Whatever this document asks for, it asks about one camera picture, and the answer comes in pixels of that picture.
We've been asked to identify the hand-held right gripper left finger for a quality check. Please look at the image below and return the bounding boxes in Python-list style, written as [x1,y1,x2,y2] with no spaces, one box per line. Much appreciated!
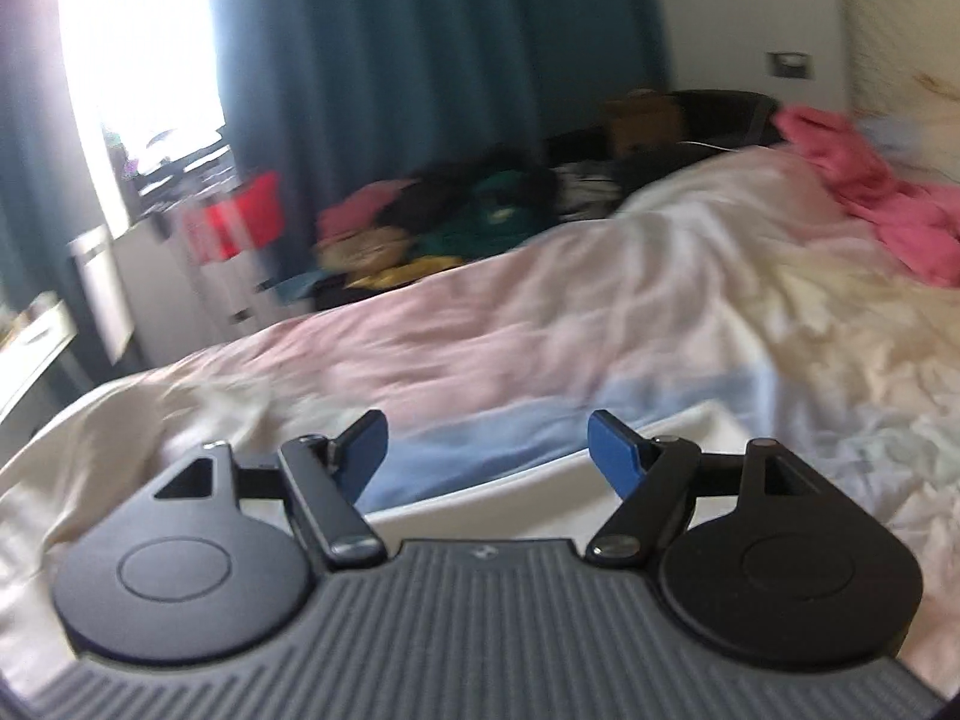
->
[154,410,389,569]

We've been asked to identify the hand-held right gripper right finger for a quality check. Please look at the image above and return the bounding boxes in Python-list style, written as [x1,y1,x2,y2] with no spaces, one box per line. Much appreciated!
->
[585,410,822,565]

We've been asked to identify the white sweatpants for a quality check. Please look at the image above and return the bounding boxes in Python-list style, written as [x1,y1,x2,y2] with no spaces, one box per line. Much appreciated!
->
[364,401,751,541]

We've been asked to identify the yellow garment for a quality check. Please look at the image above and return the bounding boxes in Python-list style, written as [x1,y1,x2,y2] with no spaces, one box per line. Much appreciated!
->
[346,255,466,290]

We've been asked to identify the beige garment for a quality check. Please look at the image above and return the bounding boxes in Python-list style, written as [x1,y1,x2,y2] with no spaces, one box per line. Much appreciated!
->
[321,225,417,271]

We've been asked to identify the small pink garment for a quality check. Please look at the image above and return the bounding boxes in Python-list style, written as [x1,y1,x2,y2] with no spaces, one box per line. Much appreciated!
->
[316,180,413,241]

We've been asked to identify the green garment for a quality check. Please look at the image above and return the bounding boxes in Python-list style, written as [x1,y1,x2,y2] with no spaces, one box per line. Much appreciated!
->
[416,169,557,260]

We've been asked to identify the red fabric basket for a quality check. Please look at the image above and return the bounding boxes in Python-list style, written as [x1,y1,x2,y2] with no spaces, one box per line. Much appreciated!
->
[184,171,284,263]

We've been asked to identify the white patterned garment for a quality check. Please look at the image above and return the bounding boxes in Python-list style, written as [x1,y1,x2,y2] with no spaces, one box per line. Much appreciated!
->
[559,161,625,220]

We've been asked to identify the black garment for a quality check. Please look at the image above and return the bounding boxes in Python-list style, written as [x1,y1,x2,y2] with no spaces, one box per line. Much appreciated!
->
[390,157,557,230]

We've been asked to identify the white radiator panel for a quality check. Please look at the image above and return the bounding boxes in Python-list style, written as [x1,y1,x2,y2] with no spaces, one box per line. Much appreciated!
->
[69,225,136,365]

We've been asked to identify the brown paper bag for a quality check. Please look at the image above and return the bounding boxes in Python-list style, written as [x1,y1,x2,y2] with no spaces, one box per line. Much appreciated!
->
[600,90,683,158]

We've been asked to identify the white desk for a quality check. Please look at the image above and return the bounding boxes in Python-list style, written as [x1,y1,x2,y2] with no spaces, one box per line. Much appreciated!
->
[0,292,76,421]

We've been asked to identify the black armchair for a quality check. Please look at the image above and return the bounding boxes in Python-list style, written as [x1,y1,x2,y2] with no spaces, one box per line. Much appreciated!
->
[547,90,781,182]

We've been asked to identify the pink fleece garment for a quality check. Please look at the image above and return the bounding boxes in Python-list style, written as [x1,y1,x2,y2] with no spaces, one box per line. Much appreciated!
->
[772,106,960,287]

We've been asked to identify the wide teal curtain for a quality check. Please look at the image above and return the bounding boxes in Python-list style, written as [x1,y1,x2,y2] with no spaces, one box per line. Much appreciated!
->
[196,0,672,220]

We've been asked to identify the narrow teal curtain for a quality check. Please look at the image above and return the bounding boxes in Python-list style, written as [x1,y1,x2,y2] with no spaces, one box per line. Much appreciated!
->
[0,0,136,391]

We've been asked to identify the bright window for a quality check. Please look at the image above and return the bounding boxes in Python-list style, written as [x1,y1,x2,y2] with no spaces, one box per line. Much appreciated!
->
[60,0,226,233]

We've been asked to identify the cream quilted headboard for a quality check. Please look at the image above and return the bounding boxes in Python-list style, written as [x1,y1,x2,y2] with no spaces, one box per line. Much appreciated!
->
[838,0,960,185]

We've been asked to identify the grey wall socket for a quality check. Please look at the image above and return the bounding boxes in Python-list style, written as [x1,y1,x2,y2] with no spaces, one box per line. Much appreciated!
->
[766,51,815,80]

